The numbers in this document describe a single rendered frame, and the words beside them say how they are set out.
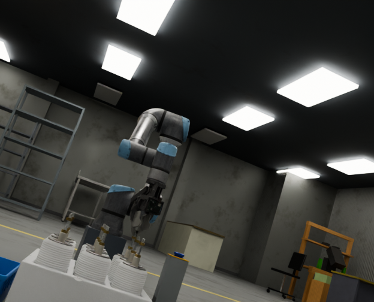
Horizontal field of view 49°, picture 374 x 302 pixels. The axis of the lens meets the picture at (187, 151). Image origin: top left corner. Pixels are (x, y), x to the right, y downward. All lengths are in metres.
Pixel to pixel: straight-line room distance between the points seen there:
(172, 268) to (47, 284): 0.47
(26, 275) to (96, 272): 0.19
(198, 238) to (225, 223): 3.10
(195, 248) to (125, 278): 7.72
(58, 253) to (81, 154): 9.95
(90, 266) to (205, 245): 7.84
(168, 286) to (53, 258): 0.45
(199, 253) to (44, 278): 7.87
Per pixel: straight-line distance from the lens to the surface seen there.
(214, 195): 11.88
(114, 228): 1.94
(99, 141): 11.27
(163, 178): 1.54
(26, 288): 1.27
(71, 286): 1.26
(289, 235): 11.63
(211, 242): 9.11
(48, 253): 1.29
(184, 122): 1.99
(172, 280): 1.53
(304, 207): 11.84
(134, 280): 1.30
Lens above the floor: 0.37
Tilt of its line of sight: 12 degrees up
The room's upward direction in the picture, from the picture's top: 19 degrees clockwise
